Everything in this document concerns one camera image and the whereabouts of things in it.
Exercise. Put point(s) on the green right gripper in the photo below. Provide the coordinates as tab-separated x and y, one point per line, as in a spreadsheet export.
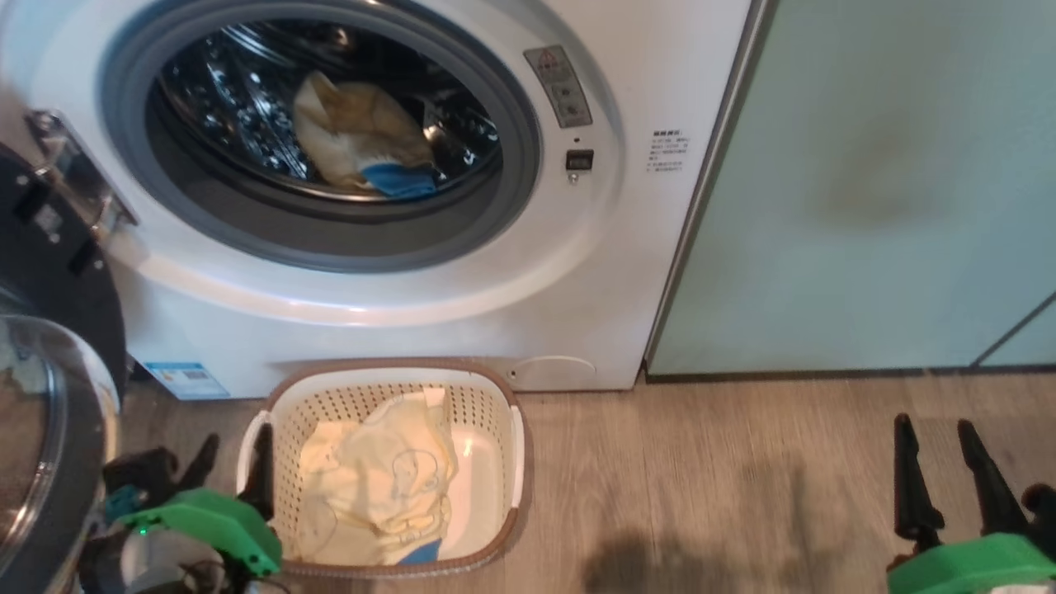
973	565

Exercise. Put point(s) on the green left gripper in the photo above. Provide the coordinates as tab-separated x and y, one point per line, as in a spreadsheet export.
214	520

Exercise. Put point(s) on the cream garment with blue trim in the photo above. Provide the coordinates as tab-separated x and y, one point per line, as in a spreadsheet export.
379	478
363	132

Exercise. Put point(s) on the black round glass washer door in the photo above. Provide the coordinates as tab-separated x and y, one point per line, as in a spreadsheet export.
49	272

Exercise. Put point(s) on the white front-load washing machine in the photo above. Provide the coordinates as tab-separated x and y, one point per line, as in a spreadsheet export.
412	322

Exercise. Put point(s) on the blue energy label sticker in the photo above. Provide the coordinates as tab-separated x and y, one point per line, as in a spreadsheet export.
186	380

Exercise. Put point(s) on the teal connector plug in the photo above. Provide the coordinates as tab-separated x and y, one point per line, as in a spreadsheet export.
124	503

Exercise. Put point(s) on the cream perforated laundry basket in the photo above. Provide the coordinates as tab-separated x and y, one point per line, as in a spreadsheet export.
487	544

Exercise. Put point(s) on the round white filter cover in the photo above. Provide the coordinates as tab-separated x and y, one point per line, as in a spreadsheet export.
553	373

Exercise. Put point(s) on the grey warning label plate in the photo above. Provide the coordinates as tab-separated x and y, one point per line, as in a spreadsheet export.
558	87

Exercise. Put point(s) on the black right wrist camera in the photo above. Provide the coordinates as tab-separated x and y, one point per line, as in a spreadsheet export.
1041	516

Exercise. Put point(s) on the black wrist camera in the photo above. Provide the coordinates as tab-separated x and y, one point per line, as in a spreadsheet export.
1041	516
140	472

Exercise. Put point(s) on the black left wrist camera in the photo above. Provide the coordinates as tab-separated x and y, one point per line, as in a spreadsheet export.
140	472

